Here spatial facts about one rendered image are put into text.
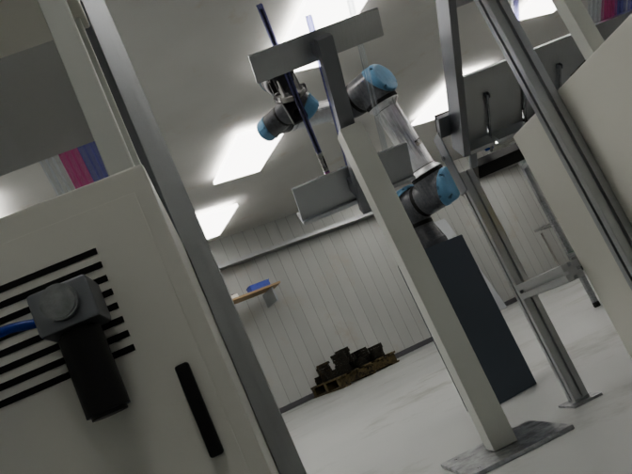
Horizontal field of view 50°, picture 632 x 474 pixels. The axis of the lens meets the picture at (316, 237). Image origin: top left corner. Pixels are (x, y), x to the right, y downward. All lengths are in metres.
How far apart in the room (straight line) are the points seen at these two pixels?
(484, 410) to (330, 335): 9.47
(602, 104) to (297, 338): 9.75
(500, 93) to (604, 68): 0.65
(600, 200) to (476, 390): 0.53
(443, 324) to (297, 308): 9.38
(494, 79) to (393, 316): 9.86
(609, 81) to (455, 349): 0.69
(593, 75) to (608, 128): 0.10
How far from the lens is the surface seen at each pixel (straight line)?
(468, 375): 1.61
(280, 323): 10.80
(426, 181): 2.30
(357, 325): 11.25
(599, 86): 1.29
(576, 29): 1.31
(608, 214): 1.34
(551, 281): 1.61
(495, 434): 1.63
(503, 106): 1.90
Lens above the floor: 0.33
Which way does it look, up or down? 10 degrees up
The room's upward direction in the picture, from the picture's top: 25 degrees counter-clockwise
